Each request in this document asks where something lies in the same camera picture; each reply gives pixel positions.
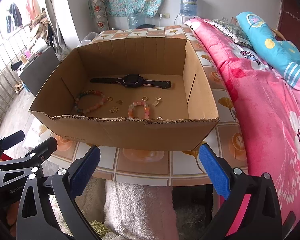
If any pink bead bracelet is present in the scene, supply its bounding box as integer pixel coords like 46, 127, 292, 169
127, 100, 151, 119

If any black smart watch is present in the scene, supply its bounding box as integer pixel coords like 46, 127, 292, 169
90, 74, 172, 89

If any dark grey cabinet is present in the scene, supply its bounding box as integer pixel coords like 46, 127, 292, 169
17, 46, 59, 96

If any gold butterfly charm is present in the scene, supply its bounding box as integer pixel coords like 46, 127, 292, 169
109, 106, 120, 113

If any brown cardboard box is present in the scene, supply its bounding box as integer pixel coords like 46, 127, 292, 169
30, 37, 219, 151

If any pink floral blanket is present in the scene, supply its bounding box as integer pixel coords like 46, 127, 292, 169
184, 18, 300, 239

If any patterned rolled cushion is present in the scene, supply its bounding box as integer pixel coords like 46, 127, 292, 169
90, 0, 109, 33

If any blue cartoon pillow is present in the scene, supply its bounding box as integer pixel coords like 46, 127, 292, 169
236, 11, 300, 88

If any green lace pillow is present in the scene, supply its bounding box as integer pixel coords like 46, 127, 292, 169
208, 19, 253, 50

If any water dispenser bottle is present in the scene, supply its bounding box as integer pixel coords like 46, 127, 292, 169
179, 0, 198, 17

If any multicolour bead bracelet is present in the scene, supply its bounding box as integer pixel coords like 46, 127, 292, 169
73, 89, 107, 115

